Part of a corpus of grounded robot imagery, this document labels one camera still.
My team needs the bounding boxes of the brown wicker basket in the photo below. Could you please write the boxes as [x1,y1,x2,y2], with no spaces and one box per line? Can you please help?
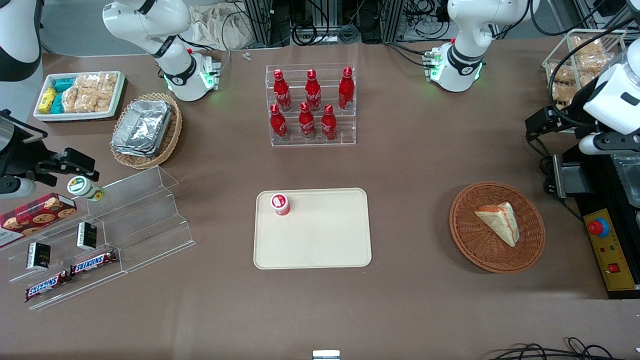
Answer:
[449,181,546,274]

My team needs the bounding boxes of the red cookie box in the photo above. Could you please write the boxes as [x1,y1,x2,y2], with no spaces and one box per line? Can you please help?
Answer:
[0,192,78,249]

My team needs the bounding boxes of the clear acrylic stepped shelf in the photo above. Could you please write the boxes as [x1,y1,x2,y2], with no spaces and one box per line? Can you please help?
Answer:
[0,165,196,312]

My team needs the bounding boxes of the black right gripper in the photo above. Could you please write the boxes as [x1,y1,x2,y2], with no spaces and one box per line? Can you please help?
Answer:
[0,110,100,185]

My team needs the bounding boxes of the green white cup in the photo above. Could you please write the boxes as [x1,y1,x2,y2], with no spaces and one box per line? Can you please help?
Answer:
[67,176,106,203]

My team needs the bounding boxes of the beige cloth bag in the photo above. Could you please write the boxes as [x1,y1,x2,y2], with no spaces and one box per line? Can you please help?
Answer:
[187,4,256,52]

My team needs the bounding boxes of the triangle sandwich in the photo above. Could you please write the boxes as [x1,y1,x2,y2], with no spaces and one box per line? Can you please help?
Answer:
[474,201,521,248]

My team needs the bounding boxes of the light wicker basket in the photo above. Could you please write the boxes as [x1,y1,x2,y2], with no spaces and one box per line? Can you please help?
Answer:
[110,92,183,170]

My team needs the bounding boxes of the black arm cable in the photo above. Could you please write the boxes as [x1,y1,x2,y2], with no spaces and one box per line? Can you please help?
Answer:
[524,17,640,166]

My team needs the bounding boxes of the beige plastic tray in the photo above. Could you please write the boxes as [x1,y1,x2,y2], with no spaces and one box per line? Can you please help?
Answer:
[253,188,373,270]

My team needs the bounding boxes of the black yellow control box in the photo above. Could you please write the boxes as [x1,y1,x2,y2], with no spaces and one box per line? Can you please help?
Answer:
[564,150,640,300]

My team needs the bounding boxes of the red white yogurt cup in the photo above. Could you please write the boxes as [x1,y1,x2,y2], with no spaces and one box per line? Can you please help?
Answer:
[270,193,292,216]

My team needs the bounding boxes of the yellow snack packet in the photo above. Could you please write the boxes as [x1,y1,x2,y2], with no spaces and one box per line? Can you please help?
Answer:
[38,87,58,112]

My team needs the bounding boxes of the Snickers chocolate bar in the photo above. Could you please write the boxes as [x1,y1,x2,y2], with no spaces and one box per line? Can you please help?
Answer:
[69,249,119,277]
[24,270,72,303]

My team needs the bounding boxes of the small black box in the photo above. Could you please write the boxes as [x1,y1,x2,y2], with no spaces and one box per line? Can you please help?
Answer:
[26,242,52,271]
[76,222,98,251]

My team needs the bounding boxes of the clear acrylic bottle rack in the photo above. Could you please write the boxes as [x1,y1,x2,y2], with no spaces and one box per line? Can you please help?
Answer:
[265,63,357,148]

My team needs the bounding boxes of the aluminium foil container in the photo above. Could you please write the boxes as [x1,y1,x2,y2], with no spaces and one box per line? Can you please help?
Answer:
[111,99,174,159]

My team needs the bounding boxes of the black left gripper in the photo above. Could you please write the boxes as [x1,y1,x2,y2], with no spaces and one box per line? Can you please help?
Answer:
[525,80,607,142]

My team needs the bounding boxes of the wire basket with snacks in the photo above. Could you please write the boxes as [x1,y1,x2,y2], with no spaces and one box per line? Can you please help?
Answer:
[542,28,629,134]

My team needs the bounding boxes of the red cola bottle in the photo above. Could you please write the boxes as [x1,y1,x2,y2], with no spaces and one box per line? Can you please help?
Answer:
[269,103,289,141]
[320,104,338,141]
[273,69,293,112]
[338,66,355,111]
[298,102,317,140]
[305,69,322,112]

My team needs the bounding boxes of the grey metal bracket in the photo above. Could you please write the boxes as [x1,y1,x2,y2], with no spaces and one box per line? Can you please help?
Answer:
[543,154,597,200]

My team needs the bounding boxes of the black floor cables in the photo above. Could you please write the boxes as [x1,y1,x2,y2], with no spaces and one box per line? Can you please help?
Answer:
[487,336,640,360]

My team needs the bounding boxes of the white rectangular snack tray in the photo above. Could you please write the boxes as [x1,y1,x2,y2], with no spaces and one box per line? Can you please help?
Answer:
[33,70,126,123]

